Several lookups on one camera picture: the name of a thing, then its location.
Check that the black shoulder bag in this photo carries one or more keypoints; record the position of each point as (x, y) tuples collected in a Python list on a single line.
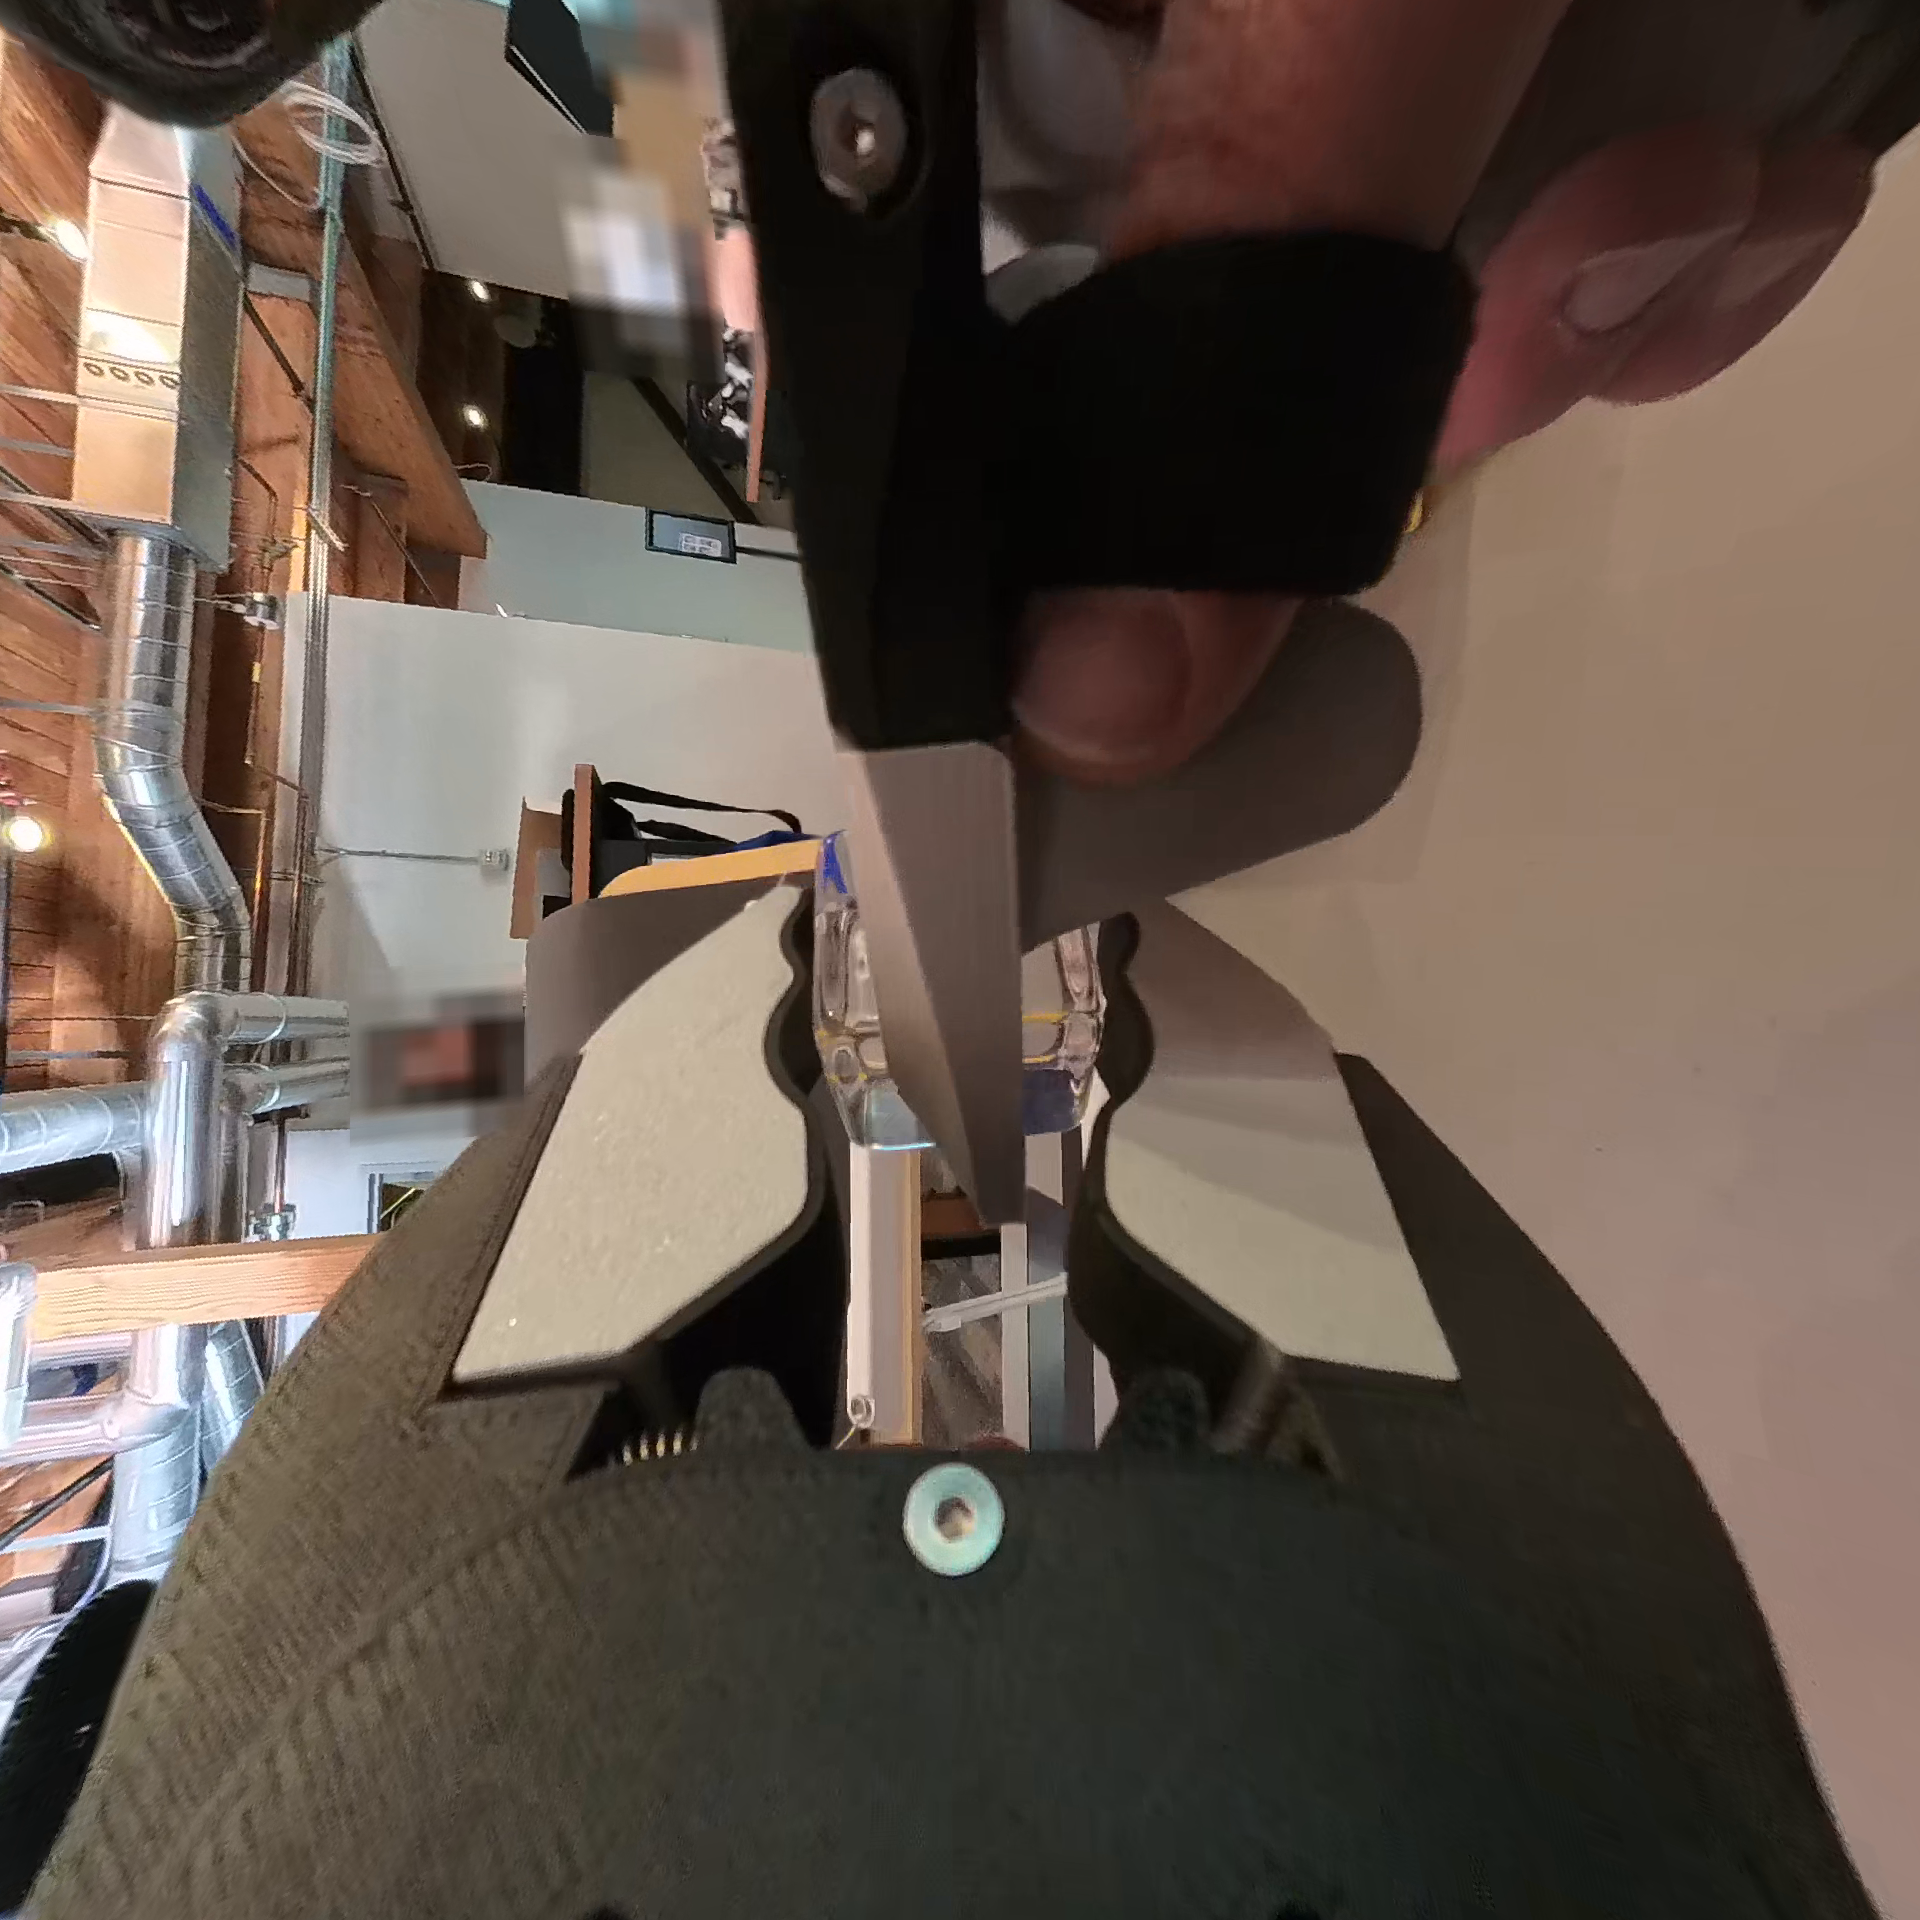
[(661, 832)]

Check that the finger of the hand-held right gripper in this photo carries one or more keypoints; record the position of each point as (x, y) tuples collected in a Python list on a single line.
[(954, 932), (1231, 811)]

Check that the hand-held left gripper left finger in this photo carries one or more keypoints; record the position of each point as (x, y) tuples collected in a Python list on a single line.
[(661, 1172)]

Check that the silver ventilation duct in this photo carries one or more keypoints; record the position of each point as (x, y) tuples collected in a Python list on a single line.
[(158, 750)]

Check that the clear glass cup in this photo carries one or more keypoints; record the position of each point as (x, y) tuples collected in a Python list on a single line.
[(848, 1036)]

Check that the person's right hand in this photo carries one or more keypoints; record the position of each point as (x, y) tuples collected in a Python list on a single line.
[(1350, 119)]

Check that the white post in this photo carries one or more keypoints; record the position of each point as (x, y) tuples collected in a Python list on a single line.
[(885, 1291)]

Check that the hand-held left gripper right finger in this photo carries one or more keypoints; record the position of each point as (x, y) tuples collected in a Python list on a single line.
[(1277, 1200)]

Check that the black wall sign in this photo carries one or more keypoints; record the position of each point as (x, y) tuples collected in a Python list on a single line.
[(692, 534)]

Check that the wooden beam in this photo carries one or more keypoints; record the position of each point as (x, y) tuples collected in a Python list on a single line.
[(196, 1291)]

